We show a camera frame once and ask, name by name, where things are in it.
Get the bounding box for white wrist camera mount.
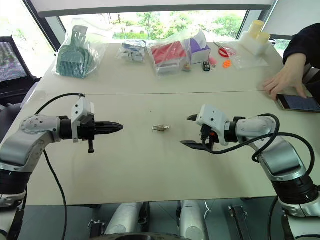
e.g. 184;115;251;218
70;97;96;144
195;103;231;147

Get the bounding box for black metal bracket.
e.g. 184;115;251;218
227;204;251;240
87;219;105;239

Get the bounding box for red handled scissors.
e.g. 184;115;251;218
213;40;237;58

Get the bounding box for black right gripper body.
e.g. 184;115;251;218
199;123;220;152

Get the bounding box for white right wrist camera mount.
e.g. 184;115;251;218
195;103;231;147

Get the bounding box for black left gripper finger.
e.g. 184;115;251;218
95;127;124;135
95;121;124;129

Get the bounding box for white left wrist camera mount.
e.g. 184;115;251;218
70;97;96;144

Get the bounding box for white foam holder block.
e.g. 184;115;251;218
238;29;273;57

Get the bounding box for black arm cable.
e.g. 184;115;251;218
34;93;86;240
199;113;316;181

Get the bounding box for white roller window blind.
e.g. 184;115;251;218
31;0;274;18

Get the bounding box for black mesh office chair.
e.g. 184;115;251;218
0;35;43;107

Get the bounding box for dark window frame post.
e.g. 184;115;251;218
21;0;68;59

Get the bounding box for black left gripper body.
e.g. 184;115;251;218
77;114;97;154

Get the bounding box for pale yellow cup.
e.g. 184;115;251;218
249;20;266;36
254;31;272;46

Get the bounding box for grey white box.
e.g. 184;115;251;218
156;62;181;76

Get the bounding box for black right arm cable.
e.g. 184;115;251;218
199;113;316;181

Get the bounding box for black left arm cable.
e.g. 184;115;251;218
34;93;86;240

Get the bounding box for bag of blue white parts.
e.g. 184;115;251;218
115;39;149;67

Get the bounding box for clear bag around dustpans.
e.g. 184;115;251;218
51;24;108;81

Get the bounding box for smartphone with lit screen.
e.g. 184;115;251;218
275;93;320;113

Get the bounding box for silver rounded robot leg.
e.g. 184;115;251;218
104;201;145;236
177;199;209;240

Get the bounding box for green plastic dustpan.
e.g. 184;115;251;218
55;25;89;79

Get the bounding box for person's bare hand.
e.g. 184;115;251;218
262;53;309;101

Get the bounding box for purple and white box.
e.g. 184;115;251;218
183;36;212;65

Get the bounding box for red box in plastic bag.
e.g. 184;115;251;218
147;40;191;77

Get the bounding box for clear flat plastic bag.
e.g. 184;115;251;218
212;40;270;71

